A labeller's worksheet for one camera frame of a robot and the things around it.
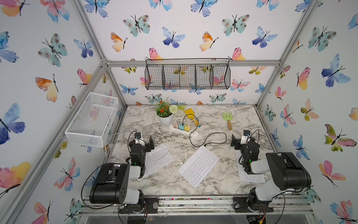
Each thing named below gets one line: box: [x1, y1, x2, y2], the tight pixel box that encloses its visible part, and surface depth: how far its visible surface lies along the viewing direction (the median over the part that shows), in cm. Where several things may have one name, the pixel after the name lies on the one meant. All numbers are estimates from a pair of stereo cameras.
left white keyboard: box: [137, 143, 174, 181], surface depth 92 cm
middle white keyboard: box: [178, 145, 220, 188], surface depth 89 cm
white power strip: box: [168, 124, 199, 137], surface depth 104 cm
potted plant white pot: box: [155, 96, 186, 125], surface depth 100 cm
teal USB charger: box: [178, 123, 185, 131], surface depth 101 cm
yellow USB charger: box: [184, 124, 191, 133], surface depth 101 cm
